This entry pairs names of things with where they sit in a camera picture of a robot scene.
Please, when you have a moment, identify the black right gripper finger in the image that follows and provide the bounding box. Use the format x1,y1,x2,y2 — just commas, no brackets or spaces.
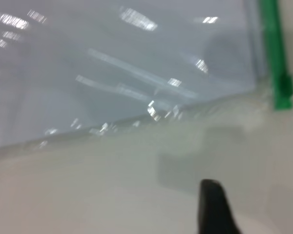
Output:
196,179,243,234

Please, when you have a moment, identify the green zipper slider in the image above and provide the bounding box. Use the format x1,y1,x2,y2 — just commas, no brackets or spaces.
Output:
279,73,293,96

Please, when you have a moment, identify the clear plastic zip bag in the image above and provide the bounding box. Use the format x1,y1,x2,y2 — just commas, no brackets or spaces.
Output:
0,0,293,158

